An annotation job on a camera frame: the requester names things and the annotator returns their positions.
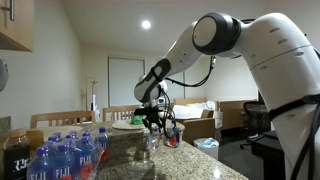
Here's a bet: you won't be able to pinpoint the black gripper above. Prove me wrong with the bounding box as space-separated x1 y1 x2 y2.
142 107 163 129

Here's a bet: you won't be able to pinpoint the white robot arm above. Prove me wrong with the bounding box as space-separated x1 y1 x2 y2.
134 12 320 180

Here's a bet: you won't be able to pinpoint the pack of Fiji water bottles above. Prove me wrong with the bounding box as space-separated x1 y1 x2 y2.
27 127 108 180

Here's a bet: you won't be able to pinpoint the green tissue box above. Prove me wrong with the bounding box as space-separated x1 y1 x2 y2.
131 113 143 125

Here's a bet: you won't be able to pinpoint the wooden chair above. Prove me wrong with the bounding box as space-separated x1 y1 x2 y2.
102 105 139 122
30 110 96 128

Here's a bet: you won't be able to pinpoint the beige sofa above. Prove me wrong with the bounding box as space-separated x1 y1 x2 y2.
172 98 245 144

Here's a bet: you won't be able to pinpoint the white trash bin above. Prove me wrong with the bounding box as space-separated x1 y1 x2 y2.
193 138 219 159

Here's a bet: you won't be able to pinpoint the black office chair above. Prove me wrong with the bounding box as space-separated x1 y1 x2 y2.
240 101 271 149

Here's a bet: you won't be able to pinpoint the dark drink jar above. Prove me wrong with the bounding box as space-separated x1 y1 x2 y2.
3 130 30 180

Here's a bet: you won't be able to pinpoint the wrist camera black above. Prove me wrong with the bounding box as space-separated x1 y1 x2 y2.
134 108 150 116

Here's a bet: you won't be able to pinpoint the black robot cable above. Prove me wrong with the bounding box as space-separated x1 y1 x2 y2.
163 56 217 88

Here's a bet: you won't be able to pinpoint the wall telephone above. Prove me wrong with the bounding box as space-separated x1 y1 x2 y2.
0 59 9 92

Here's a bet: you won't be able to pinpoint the wooden wall cabinets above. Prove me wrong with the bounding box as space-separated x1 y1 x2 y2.
0 0 34 52

